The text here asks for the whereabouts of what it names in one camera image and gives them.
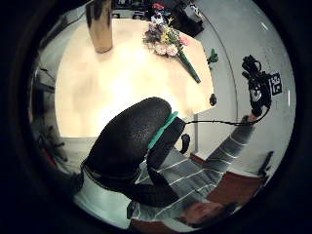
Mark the white marker cube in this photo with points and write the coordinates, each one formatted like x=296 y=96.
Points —
x=276 y=84

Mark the green leaf sprig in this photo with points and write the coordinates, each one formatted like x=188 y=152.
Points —
x=213 y=58

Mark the small black object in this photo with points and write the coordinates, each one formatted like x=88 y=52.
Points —
x=213 y=99

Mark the the person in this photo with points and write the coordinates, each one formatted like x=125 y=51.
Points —
x=182 y=182

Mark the black bag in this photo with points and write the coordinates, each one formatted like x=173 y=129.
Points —
x=188 y=18

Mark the mixed flower bouquet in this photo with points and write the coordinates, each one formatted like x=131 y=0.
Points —
x=167 y=40

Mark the red and blue toy figure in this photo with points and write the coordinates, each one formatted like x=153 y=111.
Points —
x=159 y=13

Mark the gold metal vase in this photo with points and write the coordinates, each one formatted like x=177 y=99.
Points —
x=100 y=26

